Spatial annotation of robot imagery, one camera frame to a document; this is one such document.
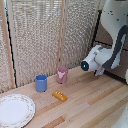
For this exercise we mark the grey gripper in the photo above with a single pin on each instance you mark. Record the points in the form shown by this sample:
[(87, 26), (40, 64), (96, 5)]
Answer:
[(99, 71)]

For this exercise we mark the white floral rimmed plate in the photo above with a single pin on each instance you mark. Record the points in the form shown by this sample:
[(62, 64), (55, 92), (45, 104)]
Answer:
[(14, 110)]

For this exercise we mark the orange rectangular block white print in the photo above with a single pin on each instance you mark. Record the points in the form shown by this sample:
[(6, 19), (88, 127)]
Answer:
[(60, 96)]

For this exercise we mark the wide rattan screen panel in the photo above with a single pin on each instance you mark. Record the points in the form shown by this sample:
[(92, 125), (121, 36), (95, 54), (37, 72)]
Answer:
[(35, 36)]

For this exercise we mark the pink cup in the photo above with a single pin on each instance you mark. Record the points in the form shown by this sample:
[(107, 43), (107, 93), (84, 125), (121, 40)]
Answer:
[(62, 75)]

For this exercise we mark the blue cup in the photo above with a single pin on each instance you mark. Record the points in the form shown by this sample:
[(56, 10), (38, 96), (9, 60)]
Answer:
[(41, 83)]

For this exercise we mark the narrow rattan screen panel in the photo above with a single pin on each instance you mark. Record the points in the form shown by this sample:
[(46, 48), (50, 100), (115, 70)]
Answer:
[(4, 50)]

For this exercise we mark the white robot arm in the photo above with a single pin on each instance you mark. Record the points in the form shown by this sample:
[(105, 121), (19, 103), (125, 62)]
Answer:
[(110, 30)]

